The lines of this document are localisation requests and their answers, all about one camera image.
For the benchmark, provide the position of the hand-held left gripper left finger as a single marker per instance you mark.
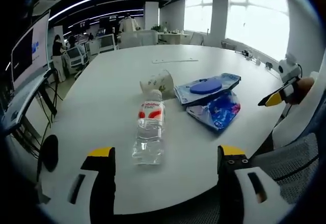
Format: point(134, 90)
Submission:
point(102, 188)

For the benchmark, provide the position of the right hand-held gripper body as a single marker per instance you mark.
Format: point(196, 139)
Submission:
point(287, 68)

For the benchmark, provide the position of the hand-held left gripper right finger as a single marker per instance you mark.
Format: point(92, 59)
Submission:
point(229, 191)

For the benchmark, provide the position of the blue patterned plastic packet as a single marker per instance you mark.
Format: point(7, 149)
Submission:
point(216, 112)

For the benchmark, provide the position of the blue-lidded wet wipes packet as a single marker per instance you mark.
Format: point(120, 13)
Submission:
point(206, 87)

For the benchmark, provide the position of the clear plastic water bottle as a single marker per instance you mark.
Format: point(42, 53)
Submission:
point(149, 129)

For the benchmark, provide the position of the printed paper cup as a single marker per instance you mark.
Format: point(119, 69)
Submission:
point(159, 82)

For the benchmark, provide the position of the small clutter on table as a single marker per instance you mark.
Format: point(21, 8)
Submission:
point(245, 54)

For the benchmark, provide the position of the person's right hand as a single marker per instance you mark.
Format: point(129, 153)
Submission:
point(303, 89)

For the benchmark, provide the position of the small dark object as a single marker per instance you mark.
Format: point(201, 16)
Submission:
point(268, 65)

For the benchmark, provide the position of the small white cup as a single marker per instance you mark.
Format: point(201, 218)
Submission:
point(258, 62)

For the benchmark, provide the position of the black round chair back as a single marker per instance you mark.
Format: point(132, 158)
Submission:
point(50, 152)

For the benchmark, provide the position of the grey mesh office chair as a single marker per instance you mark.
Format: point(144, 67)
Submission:
point(287, 163)

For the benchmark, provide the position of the white table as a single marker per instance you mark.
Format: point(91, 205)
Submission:
point(107, 101)

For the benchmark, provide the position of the grey display stand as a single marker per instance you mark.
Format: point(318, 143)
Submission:
point(23, 101)

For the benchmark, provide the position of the green potted plant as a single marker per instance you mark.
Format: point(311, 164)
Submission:
point(156, 28)

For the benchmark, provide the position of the large display screen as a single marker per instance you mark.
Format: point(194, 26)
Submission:
point(28, 53)

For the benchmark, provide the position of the ceiling air conditioner vent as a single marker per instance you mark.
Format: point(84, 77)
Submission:
point(44, 5)

